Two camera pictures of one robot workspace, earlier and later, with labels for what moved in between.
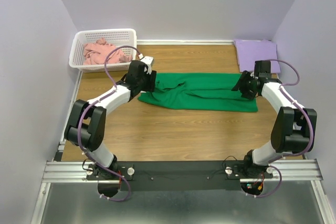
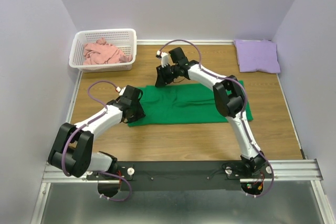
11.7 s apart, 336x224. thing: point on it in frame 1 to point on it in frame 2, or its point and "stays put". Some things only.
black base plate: x=178 y=176 stays put
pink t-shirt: x=96 y=53 stays put
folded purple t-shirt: x=249 y=51 stays put
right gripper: x=242 y=84 to x=161 y=74
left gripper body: x=151 y=81 to x=137 y=111
